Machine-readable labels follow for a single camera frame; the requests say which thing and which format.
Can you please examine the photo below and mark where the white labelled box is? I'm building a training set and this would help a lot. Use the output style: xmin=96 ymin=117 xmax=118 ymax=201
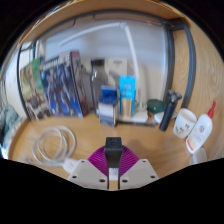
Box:
xmin=106 ymin=57 xmax=129 ymax=89

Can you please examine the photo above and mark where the white desk lamp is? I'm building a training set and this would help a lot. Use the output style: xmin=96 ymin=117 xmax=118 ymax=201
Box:
xmin=58 ymin=21 xmax=149 ymax=124

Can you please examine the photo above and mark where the dark green round container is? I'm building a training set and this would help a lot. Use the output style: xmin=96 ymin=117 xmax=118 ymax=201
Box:
xmin=146 ymin=98 xmax=167 ymax=114

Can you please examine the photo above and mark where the white power strip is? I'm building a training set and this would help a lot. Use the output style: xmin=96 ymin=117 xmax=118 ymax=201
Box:
xmin=61 ymin=157 xmax=81 ymax=174

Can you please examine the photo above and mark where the bed with bedding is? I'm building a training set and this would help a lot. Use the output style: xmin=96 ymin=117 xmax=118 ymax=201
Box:
xmin=0 ymin=104 xmax=24 ymax=148

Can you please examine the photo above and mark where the black ruler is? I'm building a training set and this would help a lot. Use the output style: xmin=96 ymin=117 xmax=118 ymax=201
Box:
xmin=118 ymin=120 xmax=157 ymax=128

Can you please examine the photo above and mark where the light blue carton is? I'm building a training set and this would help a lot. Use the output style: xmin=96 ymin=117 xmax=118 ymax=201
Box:
xmin=118 ymin=75 xmax=137 ymax=118

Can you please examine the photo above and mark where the grey metal desk frame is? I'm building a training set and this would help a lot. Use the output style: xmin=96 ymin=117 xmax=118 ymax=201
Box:
xmin=16 ymin=9 xmax=197 ymax=118

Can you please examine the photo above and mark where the white coiled cable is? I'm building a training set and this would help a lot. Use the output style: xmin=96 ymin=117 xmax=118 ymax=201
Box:
xmin=32 ymin=125 xmax=77 ymax=167

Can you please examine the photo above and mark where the white bottle with red cap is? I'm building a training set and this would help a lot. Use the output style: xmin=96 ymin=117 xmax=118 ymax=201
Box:
xmin=185 ymin=100 xmax=217 ymax=155

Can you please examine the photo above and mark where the small dark blue box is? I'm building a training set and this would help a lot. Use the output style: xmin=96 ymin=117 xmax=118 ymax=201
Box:
xmin=97 ymin=85 xmax=119 ymax=128

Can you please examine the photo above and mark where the clear bottle with black cap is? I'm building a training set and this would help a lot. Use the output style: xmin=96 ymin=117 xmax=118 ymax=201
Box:
xmin=89 ymin=58 xmax=109 ymax=116

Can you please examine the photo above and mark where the blue robot model box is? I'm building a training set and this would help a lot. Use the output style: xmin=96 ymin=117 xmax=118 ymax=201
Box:
xmin=39 ymin=50 xmax=89 ymax=118

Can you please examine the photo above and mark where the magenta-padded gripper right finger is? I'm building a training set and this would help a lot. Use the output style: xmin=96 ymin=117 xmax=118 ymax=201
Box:
xmin=118 ymin=145 xmax=160 ymax=191

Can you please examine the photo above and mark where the green toy set box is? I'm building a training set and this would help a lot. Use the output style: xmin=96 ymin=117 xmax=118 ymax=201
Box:
xmin=19 ymin=57 xmax=53 ymax=122

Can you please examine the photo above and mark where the black electric shaver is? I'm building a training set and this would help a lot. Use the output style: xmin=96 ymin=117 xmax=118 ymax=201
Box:
xmin=158 ymin=89 xmax=183 ymax=132

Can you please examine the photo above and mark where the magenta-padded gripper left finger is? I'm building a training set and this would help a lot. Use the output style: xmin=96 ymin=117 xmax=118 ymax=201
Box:
xmin=67 ymin=145 xmax=110 ymax=191

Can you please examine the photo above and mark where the white printed mug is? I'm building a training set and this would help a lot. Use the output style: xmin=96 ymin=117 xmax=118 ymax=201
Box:
xmin=172 ymin=107 xmax=198 ymax=140

